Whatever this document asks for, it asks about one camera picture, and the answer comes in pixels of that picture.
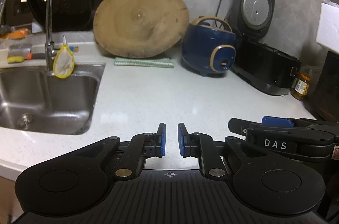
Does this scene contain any white box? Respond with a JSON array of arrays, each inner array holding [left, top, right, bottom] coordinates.
[[315, 3, 339, 54]]

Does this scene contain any yellow sponge scrubber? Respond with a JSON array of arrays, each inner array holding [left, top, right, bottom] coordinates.
[[7, 44, 32, 64]]

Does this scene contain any green striped dish cloth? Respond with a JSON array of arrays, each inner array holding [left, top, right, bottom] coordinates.
[[114, 58, 174, 68]]

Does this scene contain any chrome kitchen faucet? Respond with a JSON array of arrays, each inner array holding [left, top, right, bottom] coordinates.
[[1, 0, 55, 71]]

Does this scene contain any blue mini rice cooker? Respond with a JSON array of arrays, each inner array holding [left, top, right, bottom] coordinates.
[[182, 16, 237, 76]]

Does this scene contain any stainless steel sink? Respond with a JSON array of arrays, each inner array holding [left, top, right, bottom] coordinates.
[[1, 64, 105, 135]]

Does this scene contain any orange lidded sauce jar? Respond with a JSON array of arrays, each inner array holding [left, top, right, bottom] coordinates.
[[291, 72, 312, 101]]

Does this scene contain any black open rice cooker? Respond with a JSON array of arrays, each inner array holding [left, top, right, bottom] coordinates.
[[229, 0, 303, 96]]

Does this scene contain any round wooden cutting board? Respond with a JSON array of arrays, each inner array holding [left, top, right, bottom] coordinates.
[[93, 0, 190, 59]]

